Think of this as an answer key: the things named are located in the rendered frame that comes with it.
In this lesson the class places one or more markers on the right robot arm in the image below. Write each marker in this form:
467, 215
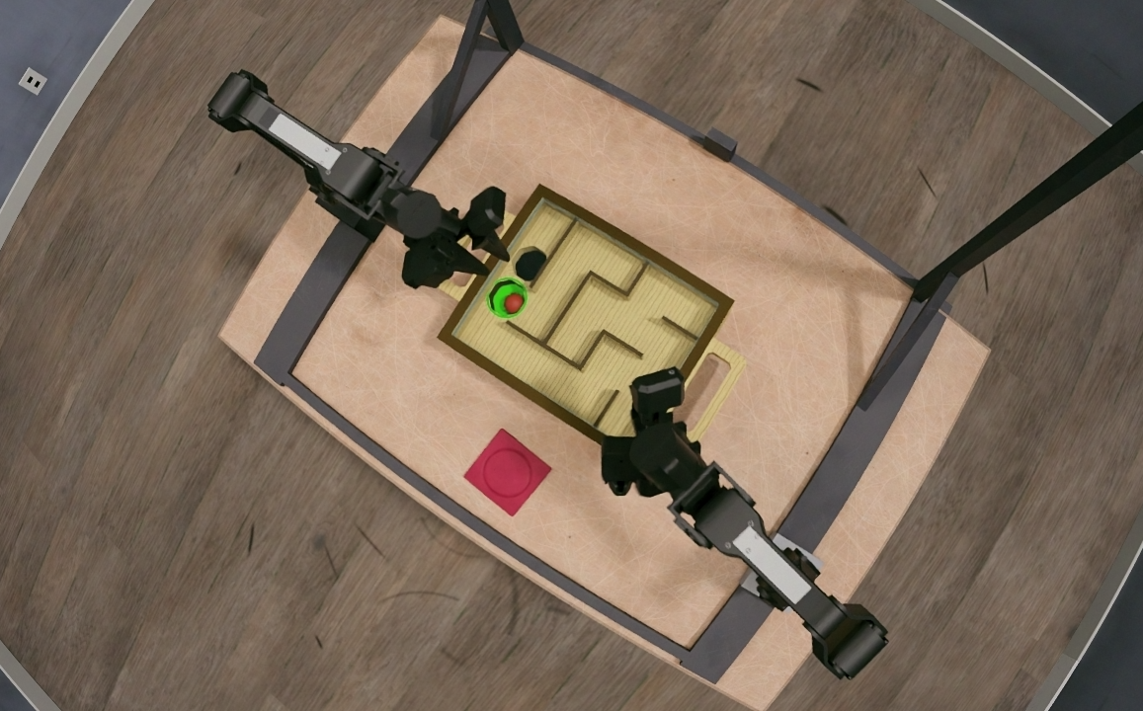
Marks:
351, 173

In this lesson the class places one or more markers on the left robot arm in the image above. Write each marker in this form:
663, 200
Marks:
726, 520

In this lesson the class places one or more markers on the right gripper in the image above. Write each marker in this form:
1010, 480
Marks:
486, 212

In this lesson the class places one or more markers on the wooden maze board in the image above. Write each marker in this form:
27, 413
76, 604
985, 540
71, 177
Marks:
580, 311

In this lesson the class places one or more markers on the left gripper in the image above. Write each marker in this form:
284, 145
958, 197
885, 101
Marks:
652, 396

